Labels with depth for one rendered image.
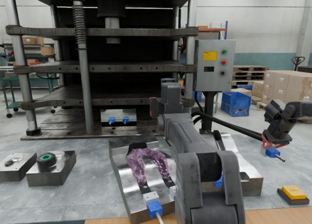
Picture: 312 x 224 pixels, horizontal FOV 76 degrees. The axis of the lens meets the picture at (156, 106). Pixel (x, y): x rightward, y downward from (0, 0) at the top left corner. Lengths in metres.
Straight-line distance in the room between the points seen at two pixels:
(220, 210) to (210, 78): 1.38
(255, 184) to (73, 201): 0.75
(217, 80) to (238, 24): 6.39
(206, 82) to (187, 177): 1.38
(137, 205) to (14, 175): 0.63
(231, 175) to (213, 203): 0.05
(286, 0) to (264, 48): 1.65
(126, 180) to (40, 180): 0.40
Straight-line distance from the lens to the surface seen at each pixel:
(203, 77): 1.63
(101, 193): 0.96
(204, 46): 1.61
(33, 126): 1.71
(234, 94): 5.19
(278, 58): 8.68
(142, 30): 1.52
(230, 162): 0.33
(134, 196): 0.84
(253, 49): 8.21
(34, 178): 1.09
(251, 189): 0.98
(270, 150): 1.07
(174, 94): 0.54
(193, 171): 0.31
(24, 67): 1.61
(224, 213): 0.34
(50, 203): 0.99
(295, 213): 1.01
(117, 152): 1.07
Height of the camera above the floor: 1.39
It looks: 16 degrees down
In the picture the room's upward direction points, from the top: straight up
